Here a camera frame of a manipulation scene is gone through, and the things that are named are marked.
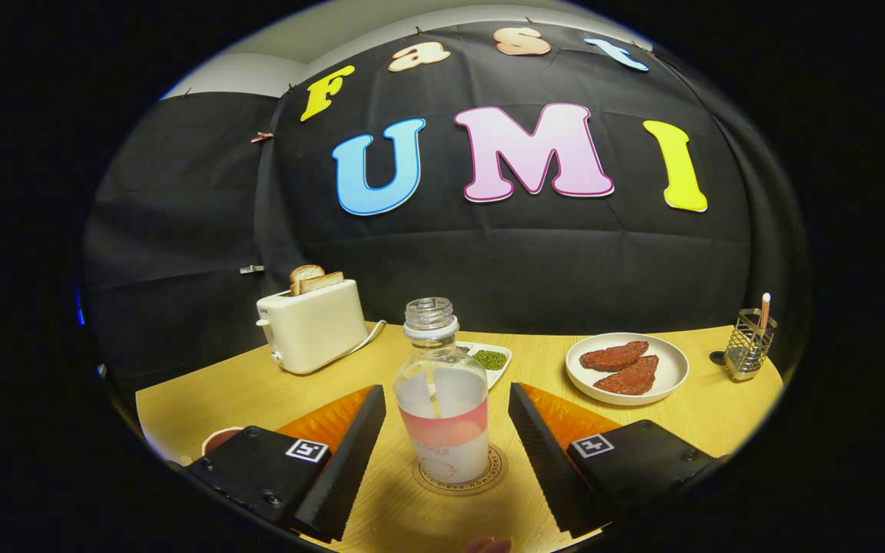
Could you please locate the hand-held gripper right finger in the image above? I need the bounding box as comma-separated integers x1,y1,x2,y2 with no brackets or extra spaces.
508,382,728,538

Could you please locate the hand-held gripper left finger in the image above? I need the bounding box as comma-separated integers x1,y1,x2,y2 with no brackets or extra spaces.
185,384,387,542

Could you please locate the round cork coaster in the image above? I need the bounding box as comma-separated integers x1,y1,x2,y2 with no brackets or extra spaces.
412,443,506,496

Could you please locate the clear juice bottle pink label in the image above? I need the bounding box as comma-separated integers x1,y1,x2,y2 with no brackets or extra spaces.
393,297,490,485

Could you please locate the cream cup with wooden handle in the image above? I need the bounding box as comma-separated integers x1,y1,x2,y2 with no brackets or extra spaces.
201,426,244,455

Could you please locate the wooden table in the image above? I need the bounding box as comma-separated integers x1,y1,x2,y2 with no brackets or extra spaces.
135,323,785,553

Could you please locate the small white divided dish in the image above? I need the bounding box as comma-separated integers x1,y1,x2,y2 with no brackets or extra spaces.
454,341,512,390

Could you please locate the red meat patty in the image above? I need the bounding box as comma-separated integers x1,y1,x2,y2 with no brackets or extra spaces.
593,355,659,396
579,341,650,373

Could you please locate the cream toaster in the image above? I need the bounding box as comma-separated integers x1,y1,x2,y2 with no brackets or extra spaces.
256,279,369,376

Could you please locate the round white plate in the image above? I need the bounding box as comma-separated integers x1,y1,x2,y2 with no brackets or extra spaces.
565,332,690,406

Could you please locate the toast slice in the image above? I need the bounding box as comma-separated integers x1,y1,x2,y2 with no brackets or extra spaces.
298,271,345,296
290,265,326,296

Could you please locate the white toaster cable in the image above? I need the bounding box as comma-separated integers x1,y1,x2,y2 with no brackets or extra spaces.
335,320,387,358

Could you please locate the metal wire utensil holder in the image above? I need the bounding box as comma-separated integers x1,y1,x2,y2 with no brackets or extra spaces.
724,309,778,382

